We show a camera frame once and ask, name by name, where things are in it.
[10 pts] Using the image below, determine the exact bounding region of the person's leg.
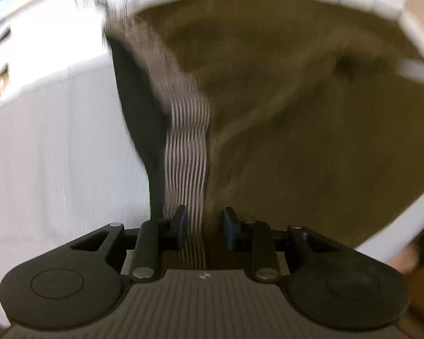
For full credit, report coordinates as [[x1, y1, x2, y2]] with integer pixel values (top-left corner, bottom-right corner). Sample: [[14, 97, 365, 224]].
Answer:
[[387, 242, 423, 276]]

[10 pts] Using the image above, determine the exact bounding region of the olive corduroy pants striped waistband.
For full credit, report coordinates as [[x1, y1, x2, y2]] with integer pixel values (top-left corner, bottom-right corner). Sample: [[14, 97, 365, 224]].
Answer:
[[104, 0, 424, 271]]

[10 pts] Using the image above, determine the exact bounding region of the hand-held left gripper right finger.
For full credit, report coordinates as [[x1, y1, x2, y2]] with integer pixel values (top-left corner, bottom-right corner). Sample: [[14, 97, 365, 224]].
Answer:
[[221, 207, 344, 283]]

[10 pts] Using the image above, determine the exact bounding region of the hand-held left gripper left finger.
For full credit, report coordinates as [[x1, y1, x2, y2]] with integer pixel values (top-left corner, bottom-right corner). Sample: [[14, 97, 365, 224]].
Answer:
[[71, 205, 189, 283]]

